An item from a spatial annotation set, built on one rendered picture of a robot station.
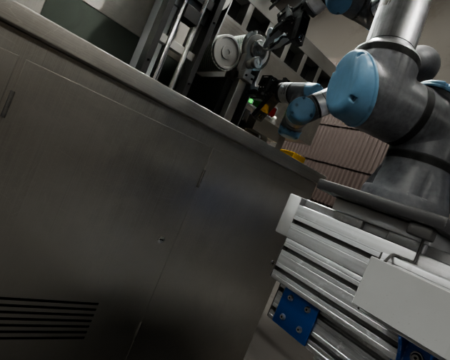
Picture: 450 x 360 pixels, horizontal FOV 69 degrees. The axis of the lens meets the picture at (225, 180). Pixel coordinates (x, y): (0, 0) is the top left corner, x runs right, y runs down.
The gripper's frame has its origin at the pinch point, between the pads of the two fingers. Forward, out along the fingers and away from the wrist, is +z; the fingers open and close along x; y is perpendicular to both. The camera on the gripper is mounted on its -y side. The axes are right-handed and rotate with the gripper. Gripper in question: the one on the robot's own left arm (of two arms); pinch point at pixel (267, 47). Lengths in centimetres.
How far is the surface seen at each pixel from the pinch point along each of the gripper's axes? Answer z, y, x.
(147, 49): 11, -26, 44
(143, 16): 31, 20, 36
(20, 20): 6, -46, 73
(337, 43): 43, 250, -246
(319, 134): 97, 132, -242
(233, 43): 6.6, -1.0, 11.7
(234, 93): 13.6, -17.0, 6.4
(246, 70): 6.4, -11.8, 7.1
